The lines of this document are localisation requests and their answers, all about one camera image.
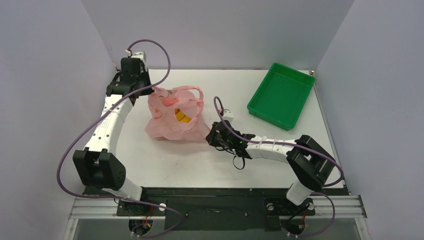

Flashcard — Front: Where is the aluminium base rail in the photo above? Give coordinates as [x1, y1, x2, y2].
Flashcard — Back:
[69, 195, 367, 220]

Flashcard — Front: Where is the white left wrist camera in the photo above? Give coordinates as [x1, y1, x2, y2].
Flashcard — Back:
[125, 49, 147, 63]

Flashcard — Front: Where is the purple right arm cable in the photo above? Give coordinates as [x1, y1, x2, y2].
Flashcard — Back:
[213, 96, 345, 238]

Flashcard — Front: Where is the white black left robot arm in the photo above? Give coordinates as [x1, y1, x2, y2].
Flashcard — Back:
[72, 52, 153, 215]

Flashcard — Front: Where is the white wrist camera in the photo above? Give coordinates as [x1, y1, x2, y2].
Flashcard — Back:
[222, 109, 234, 123]
[125, 49, 147, 63]

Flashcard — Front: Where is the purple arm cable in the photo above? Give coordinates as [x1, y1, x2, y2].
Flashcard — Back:
[56, 39, 184, 239]
[213, 96, 345, 238]

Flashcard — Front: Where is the pink plastic bag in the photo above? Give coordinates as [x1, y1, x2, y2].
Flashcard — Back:
[144, 85, 211, 142]

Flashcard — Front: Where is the green plastic tray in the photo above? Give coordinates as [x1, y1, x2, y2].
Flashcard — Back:
[247, 62, 316, 131]

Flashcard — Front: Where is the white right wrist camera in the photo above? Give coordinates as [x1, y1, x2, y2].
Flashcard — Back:
[222, 109, 234, 123]

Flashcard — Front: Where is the yellow fake banana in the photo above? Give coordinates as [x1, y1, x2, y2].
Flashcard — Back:
[174, 108, 192, 123]

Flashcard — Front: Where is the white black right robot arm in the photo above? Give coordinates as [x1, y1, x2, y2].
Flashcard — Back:
[205, 120, 335, 214]

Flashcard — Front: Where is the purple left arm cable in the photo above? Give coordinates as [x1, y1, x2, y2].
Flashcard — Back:
[56, 39, 184, 239]

